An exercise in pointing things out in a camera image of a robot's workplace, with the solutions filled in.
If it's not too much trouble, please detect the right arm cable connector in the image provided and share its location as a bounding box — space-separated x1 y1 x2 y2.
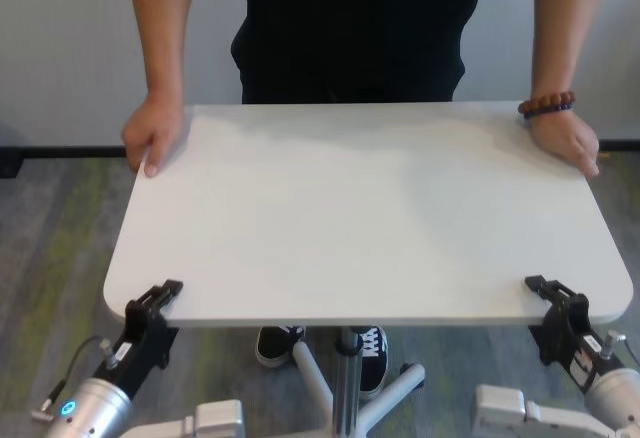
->
599 330 629 362

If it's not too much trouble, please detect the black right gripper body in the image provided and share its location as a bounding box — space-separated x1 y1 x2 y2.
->
544 306 609 384

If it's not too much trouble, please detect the white table top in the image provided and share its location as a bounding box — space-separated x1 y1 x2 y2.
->
102 101 635 330

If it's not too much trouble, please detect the black shirt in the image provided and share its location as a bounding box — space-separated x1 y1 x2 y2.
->
230 0 485 94

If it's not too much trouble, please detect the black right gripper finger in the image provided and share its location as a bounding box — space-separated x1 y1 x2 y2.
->
528 326 551 365
523 275 591 317

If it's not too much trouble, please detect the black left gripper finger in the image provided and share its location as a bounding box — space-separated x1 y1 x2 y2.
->
124 278 185 319
158 329 180 370

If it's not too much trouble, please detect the person's left forearm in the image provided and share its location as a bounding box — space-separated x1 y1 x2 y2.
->
529 0 609 102

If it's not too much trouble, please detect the white star table base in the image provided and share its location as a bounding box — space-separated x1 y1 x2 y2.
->
292 340 426 438

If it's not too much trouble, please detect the left arm gray cable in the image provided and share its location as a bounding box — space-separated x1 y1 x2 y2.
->
30 335 117 420

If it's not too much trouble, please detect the person's right forearm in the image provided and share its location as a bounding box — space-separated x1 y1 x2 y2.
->
124 0 194 102

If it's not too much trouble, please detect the person's left hand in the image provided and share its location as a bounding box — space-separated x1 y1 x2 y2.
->
528 112 601 178

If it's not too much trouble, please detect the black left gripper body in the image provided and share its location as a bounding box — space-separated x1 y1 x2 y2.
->
97 310 166 399

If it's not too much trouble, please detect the silver table column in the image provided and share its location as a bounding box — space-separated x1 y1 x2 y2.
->
332 327 364 438

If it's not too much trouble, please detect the person's right black sneaker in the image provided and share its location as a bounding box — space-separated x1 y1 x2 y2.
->
255 325 306 370

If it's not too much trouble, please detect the brown wooden bead bracelet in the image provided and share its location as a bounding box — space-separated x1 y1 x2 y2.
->
517 88 576 115

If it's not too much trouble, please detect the person's black sneaker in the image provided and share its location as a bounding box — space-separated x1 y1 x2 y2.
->
349 325 390 393
255 325 306 370

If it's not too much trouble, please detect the black wall baseboard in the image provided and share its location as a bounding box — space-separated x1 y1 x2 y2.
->
0 140 640 160

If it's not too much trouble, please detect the person's left black sneaker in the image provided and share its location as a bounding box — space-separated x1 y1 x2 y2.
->
349 325 390 393

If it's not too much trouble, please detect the person's right hand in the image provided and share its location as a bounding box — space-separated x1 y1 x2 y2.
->
122 92 184 179

